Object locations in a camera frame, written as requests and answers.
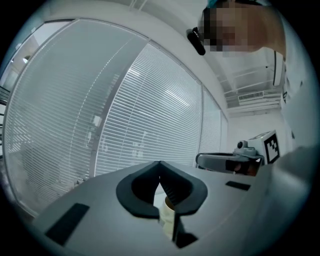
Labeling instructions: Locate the gray gripper-mounted camera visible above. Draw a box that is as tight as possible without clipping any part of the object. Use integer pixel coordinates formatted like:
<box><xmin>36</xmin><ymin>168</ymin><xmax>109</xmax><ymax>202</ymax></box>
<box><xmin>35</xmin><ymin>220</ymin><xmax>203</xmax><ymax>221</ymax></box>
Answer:
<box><xmin>233</xmin><ymin>139</ymin><xmax>258</xmax><ymax>156</ymax></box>

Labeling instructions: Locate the person's head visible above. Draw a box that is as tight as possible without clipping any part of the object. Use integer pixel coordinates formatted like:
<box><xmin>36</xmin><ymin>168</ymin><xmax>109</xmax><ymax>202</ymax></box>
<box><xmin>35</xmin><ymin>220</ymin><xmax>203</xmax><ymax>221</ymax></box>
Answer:
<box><xmin>198</xmin><ymin>0</ymin><xmax>287</xmax><ymax>58</ymax></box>

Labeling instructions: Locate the black stair railing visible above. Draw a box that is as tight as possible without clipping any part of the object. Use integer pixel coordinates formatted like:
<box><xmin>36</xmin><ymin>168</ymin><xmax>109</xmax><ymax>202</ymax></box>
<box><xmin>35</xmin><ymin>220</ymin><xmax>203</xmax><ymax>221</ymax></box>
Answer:
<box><xmin>0</xmin><ymin>84</ymin><xmax>10</xmax><ymax>107</ymax></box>

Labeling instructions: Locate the white linear ceiling lamp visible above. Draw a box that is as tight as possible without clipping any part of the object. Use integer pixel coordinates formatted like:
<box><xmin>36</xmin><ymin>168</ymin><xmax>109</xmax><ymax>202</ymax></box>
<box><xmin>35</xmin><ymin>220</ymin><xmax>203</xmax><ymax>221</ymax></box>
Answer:
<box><xmin>272</xmin><ymin>51</ymin><xmax>285</xmax><ymax>87</ymax></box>

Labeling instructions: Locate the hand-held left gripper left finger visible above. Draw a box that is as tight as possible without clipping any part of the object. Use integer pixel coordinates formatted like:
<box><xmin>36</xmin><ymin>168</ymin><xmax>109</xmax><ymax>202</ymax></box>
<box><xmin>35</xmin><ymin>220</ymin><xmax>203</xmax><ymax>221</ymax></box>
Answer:
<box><xmin>31</xmin><ymin>161</ymin><xmax>183</xmax><ymax>256</ymax></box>

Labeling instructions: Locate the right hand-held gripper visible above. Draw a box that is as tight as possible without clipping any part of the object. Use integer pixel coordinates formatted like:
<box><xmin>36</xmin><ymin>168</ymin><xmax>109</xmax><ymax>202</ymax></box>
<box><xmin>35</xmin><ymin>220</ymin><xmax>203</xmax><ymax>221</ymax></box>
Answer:
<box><xmin>195</xmin><ymin>129</ymin><xmax>281</xmax><ymax>173</ymax></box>

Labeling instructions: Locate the white window blinds panel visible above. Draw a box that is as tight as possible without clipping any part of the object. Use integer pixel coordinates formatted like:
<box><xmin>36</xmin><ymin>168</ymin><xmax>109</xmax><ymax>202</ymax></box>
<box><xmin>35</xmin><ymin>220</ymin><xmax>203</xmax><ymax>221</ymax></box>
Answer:
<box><xmin>3</xmin><ymin>18</ymin><xmax>151</xmax><ymax>217</ymax></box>
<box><xmin>198</xmin><ymin>86</ymin><xmax>223</xmax><ymax>161</ymax></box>
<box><xmin>94</xmin><ymin>42</ymin><xmax>204</xmax><ymax>177</ymax></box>
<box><xmin>219</xmin><ymin>109</ymin><xmax>230</xmax><ymax>154</ymax></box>

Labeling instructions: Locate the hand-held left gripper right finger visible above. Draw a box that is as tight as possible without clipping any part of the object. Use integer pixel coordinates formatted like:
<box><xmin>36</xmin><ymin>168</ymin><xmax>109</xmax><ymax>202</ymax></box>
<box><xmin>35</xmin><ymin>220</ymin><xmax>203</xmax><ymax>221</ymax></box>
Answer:
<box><xmin>159</xmin><ymin>161</ymin><xmax>263</xmax><ymax>256</ymax></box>

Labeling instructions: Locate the black head-worn camera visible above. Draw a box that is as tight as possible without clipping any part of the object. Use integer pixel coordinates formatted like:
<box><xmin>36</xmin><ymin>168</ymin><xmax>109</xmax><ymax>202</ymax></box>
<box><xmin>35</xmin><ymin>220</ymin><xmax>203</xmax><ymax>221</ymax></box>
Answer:
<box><xmin>186</xmin><ymin>26</ymin><xmax>206</xmax><ymax>56</ymax></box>

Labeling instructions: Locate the white ceiling air vent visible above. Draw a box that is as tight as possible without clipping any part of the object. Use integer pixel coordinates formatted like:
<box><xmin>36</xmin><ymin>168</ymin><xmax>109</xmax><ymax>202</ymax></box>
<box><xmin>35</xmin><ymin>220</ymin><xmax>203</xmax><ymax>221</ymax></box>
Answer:
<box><xmin>237</xmin><ymin>91</ymin><xmax>265</xmax><ymax>101</ymax></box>

